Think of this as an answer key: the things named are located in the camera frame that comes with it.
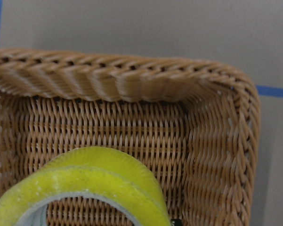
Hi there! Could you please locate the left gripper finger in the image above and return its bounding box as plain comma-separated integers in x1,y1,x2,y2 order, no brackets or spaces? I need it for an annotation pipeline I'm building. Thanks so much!
171,218,181,226

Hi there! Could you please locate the yellow tape roll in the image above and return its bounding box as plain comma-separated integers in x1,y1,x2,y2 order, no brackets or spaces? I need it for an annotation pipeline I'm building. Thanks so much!
0,147,171,226

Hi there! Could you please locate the brown wicker basket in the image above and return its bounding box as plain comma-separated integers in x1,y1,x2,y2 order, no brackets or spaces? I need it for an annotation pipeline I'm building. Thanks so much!
0,48,260,226

